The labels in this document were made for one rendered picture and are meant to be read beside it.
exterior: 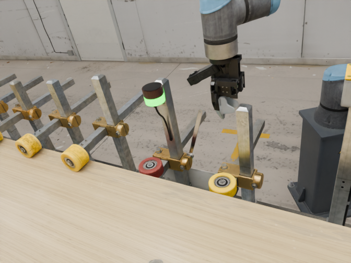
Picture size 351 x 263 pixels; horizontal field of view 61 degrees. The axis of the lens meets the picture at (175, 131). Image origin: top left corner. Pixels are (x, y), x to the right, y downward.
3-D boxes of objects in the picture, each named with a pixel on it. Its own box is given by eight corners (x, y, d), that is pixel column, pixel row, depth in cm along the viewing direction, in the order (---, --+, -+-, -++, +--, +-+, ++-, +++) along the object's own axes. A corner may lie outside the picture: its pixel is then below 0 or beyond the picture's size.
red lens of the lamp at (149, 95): (150, 87, 90) (148, 81, 89) (167, 89, 87) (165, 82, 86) (139, 97, 86) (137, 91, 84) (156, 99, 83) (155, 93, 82)
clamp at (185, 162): (161, 157, 114) (159, 146, 111) (193, 164, 107) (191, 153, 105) (154, 166, 110) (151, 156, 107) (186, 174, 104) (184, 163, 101)
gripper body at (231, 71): (237, 101, 85) (234, 61, 78) (209, 98, 89) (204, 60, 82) (245, 88, 90) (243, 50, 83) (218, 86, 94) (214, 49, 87)
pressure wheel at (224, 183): (207, 203, 95) (203, 177, 88) (230, 193, 96) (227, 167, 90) (219, 221, 88) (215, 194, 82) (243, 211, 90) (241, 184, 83)
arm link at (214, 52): (198, 45, 79) (212, 32, 86) (200, 62, 82) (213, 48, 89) (230, 45, 75) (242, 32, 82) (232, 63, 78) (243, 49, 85)
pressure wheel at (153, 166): (153, 177, 109) (145, 153, 102) (172, 182, 105) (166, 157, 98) (141, 193, 103) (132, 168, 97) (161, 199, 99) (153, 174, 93)
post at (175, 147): (183, 187, 117) (158, 75, 90) (190, 189, 116) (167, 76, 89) (178, 193, 115) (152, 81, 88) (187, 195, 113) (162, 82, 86)
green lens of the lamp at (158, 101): (152, 95, 91) (150, 88, 90) (168, 97, 88) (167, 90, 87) (141, 105, 87) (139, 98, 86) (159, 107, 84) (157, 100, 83)
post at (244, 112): (246, 215, 109) (239, 101, 82) (255, 217, 107) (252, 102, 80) (243, 222, 107) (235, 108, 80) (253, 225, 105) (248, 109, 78)
